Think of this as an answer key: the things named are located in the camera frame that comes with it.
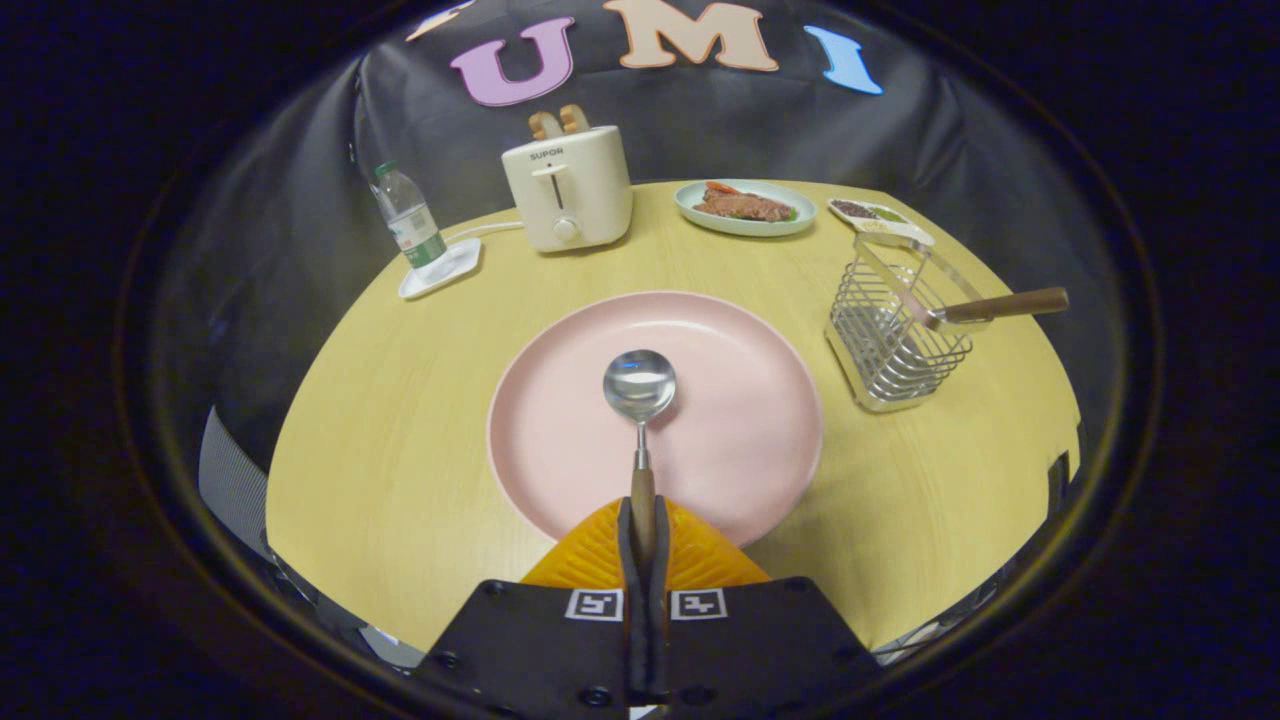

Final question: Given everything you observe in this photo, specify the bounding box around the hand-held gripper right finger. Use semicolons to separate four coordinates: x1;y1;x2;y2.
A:
650;497;881;719

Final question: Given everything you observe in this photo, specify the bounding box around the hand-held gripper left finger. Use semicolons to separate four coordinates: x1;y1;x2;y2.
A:
415;497;646;719

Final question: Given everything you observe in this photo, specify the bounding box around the wooden handled spoon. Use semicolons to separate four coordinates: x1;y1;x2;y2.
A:
603;349;678;561

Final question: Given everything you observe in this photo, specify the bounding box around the wooden handled fork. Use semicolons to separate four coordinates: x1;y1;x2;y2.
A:
895;287;1070;333

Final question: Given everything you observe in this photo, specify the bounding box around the pink plate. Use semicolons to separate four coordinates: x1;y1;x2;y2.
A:
487;291;825;548

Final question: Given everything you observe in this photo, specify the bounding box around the grey mesh chair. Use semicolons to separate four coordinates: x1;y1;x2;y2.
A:
197;405;271;546

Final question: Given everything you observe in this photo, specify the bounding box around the white square coaster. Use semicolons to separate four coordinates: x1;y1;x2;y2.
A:
398;237;483;301

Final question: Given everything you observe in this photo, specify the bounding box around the pale green food plate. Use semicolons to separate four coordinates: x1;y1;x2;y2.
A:
674;179;818;238

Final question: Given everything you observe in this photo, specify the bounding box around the white divided condiment dish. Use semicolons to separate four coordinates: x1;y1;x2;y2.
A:
827;198;937;248

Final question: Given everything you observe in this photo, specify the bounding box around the brown meat piece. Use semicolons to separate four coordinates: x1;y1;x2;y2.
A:
693;188;796;223

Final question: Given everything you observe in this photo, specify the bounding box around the clear plastic water bottle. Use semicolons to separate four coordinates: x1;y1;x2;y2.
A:
372;162;448;269

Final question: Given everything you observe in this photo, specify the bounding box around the white toaster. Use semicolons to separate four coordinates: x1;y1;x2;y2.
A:
501;125;634;253

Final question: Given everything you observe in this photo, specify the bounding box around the black backdrop cloth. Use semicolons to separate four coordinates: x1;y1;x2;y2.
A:
150;0;1121;481

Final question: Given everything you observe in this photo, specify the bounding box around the metal wire cutlery basket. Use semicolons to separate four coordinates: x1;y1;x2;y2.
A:
825;232;991;414

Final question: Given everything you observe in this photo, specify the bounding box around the white toaster cable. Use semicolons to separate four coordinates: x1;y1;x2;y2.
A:
445;221;526;244

